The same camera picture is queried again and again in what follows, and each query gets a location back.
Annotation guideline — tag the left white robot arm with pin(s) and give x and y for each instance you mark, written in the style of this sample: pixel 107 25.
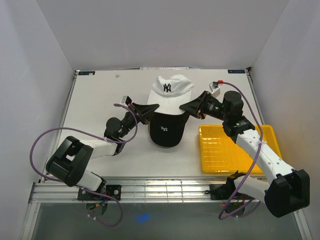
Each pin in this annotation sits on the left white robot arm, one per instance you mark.
pixel 69 162

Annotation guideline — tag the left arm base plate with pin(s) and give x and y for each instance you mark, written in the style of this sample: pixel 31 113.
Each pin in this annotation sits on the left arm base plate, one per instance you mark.
pixel 112 190

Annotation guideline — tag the white baseball cap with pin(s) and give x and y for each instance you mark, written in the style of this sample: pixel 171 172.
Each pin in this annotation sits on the white baseball cap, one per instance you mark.
pixel 170 94

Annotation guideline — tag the black NY baseball cap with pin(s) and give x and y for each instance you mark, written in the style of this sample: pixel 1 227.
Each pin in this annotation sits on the black NY baseball cap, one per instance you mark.
pixel 167 130

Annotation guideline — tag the right blue corner label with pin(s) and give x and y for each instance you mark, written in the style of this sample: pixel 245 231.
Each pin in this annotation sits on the right blue corner label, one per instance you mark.
pixel 236 71

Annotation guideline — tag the left blue corner label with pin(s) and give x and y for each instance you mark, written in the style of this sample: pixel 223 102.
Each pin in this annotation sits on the left blue corner label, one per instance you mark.
pixel 86 73

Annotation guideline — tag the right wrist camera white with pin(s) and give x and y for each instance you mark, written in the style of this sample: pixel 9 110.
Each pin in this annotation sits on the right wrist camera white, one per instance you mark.
pixel 215 89

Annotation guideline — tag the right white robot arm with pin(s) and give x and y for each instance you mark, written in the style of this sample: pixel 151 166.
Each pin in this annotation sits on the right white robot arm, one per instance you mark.
pixel 270 180

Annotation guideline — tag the aluminium frame rail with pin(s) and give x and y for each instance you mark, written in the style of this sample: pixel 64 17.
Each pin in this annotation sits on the aluminium frame rail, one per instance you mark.
pixel 135 190

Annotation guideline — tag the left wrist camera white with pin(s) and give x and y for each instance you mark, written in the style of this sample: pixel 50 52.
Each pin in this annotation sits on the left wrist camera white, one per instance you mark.
pixel 126 101

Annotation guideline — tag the yellow plastic tray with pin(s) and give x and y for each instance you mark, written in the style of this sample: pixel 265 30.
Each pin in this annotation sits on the yellow plastic tray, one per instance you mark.
pixel 219 154

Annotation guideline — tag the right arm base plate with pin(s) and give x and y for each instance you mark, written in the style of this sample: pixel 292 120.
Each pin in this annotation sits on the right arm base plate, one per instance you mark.
pixel 220 191

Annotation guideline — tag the beige baseball cap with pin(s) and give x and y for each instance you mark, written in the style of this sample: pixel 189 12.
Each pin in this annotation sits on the beige baseball cap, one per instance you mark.
pixel 163 147

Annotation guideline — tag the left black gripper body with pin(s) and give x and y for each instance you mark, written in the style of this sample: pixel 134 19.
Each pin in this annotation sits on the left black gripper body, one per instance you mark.
pixel 129 123

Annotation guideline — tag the blue corner label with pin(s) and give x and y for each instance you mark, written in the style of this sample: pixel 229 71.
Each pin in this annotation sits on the blue corner label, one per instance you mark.
pixel 236 71
pixel 86 73

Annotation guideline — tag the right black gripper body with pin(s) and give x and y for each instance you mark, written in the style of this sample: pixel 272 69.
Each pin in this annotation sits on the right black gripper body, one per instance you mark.
pixel 214 110

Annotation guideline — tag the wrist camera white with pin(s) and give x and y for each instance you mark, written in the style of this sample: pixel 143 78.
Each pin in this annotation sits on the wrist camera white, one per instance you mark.
pixel 215 89
pixel 126 101

